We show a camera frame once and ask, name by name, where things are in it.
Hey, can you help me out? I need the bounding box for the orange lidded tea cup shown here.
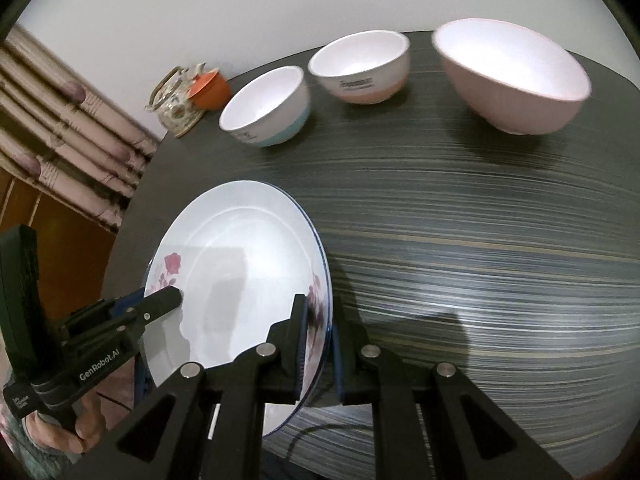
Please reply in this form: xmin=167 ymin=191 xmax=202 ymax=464
xmin=186 ymin=70 xmax=232 ymax=111

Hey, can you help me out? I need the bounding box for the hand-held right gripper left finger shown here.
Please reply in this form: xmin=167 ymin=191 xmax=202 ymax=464
xmin=65 ymin=294 xmax=308 ymax=480

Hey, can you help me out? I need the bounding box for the white bowl with pink base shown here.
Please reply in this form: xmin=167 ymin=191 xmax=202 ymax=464
xmin=307 ymin=30 xmax=412 ymax=105

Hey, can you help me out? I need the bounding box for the person's left forearm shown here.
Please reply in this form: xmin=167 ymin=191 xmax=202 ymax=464
xmin=0 ymin=375 xmax=36 ymax=466

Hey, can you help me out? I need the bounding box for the floral ceramic teapot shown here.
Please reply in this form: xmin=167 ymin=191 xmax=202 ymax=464
xmin=145 ymin=62 xmax=208 ymax=138

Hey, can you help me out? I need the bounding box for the large pink bowl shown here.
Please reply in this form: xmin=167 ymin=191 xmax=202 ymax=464
xmin=431 ymin=18 xmax=592 ymax=136

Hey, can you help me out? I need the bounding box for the white plate with pink flowers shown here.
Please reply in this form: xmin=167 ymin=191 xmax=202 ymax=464
xmin=142 ymin=180 xmax=333 ymax=438

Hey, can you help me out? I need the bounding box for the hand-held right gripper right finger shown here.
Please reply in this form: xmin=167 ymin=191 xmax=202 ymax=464
xmin=330 ymin=300 xmax=576 ymax=480

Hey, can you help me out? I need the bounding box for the beige patterned curtain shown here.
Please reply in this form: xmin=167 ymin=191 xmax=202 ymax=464
xmin=0 ymin=25 xmax=161 ymax=236

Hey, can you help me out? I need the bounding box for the white bowl with blue base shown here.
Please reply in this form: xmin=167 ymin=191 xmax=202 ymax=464
xmin=218 ymin=65 xmax=311 ymax=148

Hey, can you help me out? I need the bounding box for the brown wooden panel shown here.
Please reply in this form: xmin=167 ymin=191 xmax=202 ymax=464
xmin=0 ymin=167 xmax=121 ymax=321

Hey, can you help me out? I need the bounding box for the person's left hand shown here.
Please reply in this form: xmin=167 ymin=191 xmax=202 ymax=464
xmin=21 ymin=389 xmax=109 ymax=456

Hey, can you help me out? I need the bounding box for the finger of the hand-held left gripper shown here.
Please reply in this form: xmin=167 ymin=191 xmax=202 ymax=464
xmin=106 ymin=292 xmax=147 ymax=317
xmin=112 ymin=286 xmax=184 ymax=334

